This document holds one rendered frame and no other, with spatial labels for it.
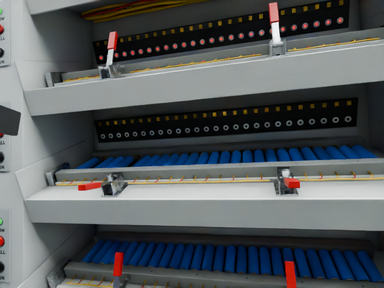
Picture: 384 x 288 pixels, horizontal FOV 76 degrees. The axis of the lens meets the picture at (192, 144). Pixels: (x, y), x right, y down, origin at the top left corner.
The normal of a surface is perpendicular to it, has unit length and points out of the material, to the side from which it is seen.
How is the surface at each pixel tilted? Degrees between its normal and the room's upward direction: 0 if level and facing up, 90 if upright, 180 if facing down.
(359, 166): 110
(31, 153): 90
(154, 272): 20
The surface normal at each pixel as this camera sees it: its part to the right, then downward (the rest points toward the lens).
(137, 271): -0.12, -0.95
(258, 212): -0.21, 0.30
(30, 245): 0.97, -0.06
